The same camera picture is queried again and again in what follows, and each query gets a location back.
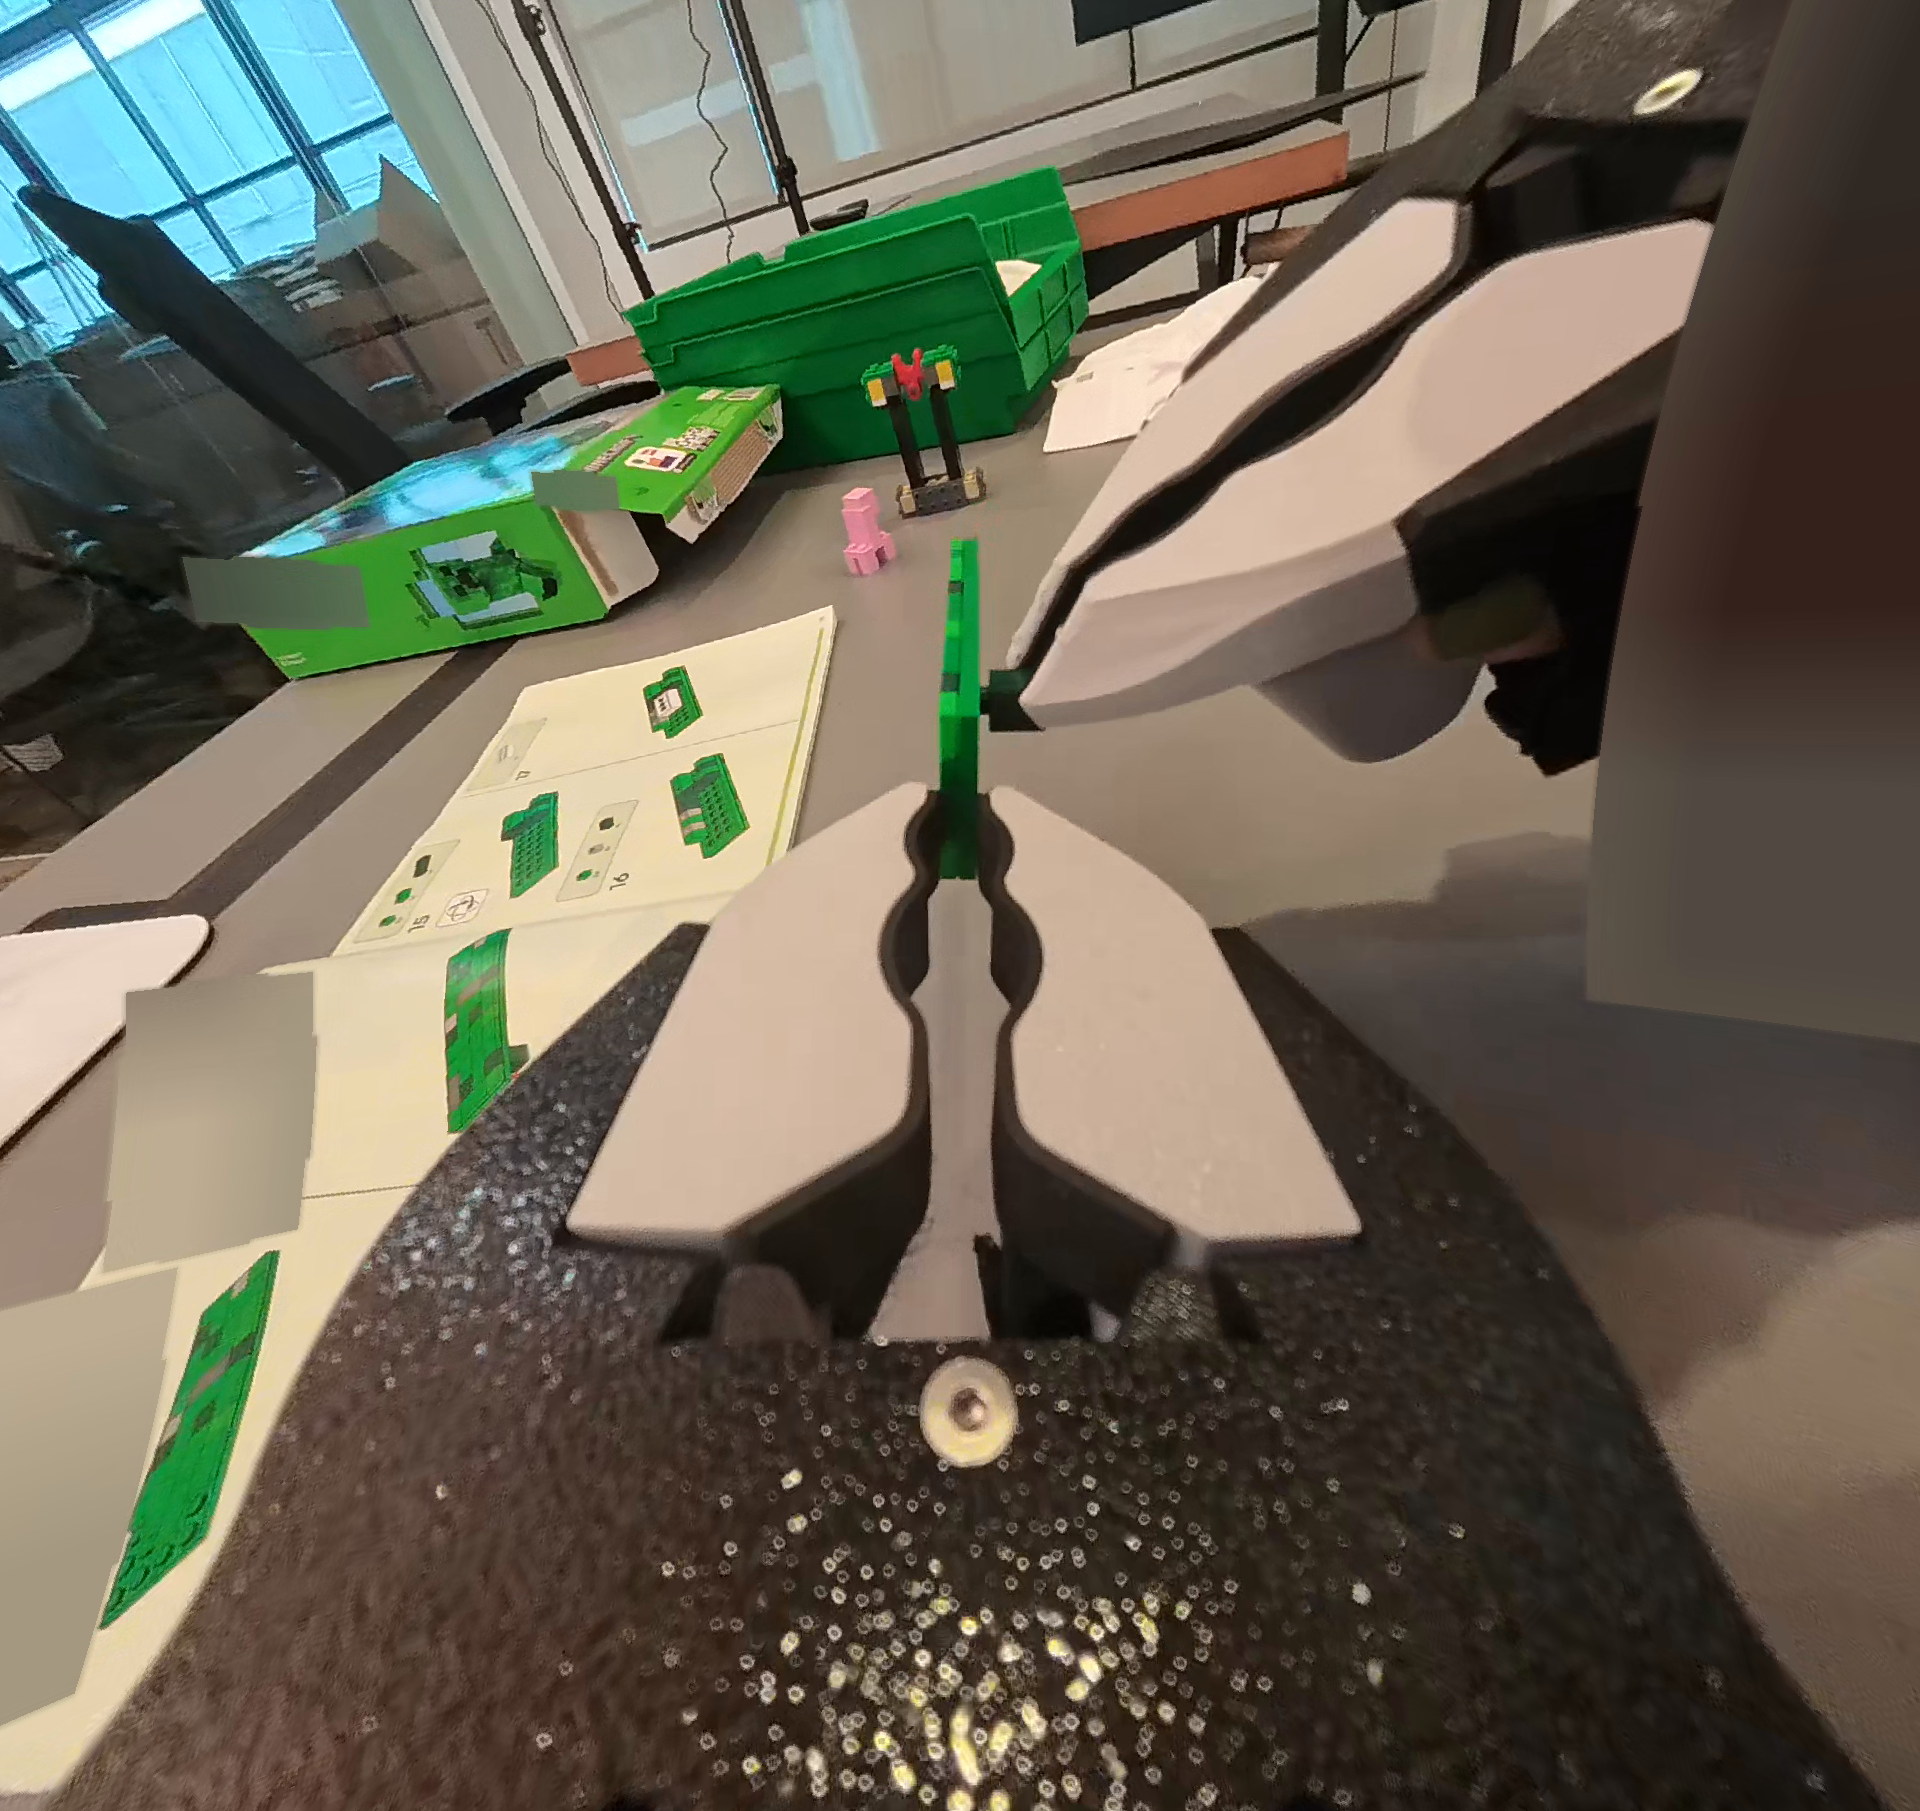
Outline studio light on stand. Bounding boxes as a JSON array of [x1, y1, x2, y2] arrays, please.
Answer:
[[705, 0, 810, 238], [457, 0, 648, 253]]

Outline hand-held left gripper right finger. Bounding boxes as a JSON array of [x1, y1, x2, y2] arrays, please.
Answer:
[[991, 788, 1366, 1264]]

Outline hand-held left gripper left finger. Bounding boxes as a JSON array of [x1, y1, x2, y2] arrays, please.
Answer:
[[570, 782, 937, 1260]]

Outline brown-edged side desk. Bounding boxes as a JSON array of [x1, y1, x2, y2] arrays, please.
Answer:
[[570, 72, 1429, 388]]

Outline black brick tower model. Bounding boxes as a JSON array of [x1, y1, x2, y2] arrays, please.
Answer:
[[861, 345, 991, 518]]

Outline green brick plate assembly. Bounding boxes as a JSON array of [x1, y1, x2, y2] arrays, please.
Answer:
[[937, 539, 992, 882]]

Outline black board on white stand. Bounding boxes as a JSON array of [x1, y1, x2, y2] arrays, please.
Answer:
[[0, 916, 211, 1151]]

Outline black office chair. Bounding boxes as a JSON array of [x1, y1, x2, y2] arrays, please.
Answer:
[[16, 181, 573, 493]]

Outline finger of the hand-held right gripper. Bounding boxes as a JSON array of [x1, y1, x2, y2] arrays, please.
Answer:
[[1007, 217, 1714, 767], [1046, 194, 1483, 614]]

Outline open building instruction booklet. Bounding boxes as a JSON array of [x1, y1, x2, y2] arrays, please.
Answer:
[[0, 602, 837, 1753]]

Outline green plastic bin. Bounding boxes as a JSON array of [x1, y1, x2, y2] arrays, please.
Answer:
[[624, 168, 1088, 472]]

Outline green toy set box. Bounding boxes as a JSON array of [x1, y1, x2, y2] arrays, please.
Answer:
[[187, 381, 784, 681]]

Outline white paper sheets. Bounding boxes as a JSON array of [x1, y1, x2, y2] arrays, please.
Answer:
[[1044, 290, 1275, 455]]

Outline grey desk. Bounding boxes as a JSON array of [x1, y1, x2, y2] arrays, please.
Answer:
[[0, 281, 1920, 1558]]

